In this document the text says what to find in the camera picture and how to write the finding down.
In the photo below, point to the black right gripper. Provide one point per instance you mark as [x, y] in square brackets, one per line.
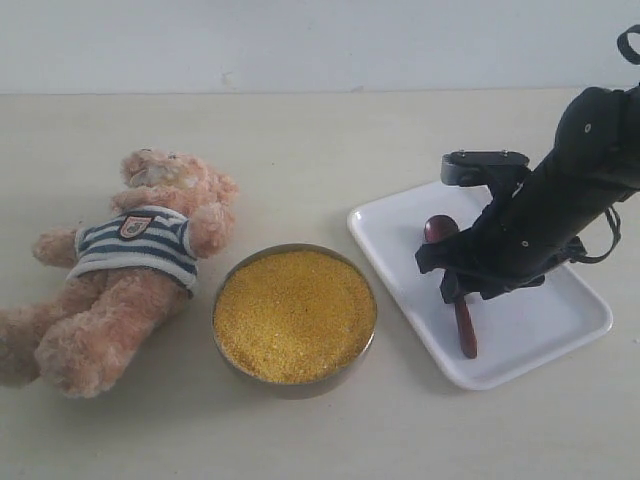
[527, 230]

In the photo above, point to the dark red wooden spoon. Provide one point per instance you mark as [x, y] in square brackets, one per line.
[436, 229]

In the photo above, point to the pink teddy bear striped shirt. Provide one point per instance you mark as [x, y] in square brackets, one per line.
[126, 275]

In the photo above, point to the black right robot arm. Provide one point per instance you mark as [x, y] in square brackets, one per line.
[597, 139]

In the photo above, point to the white rectangular plastic tray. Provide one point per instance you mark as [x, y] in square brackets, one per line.
[516, 332]

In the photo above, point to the yellow millet grain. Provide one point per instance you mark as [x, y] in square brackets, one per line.
[295, 310]

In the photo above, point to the metal bowl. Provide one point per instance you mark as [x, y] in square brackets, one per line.
[295, 380]

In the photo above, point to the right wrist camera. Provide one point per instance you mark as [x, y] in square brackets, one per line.
[467, 168]

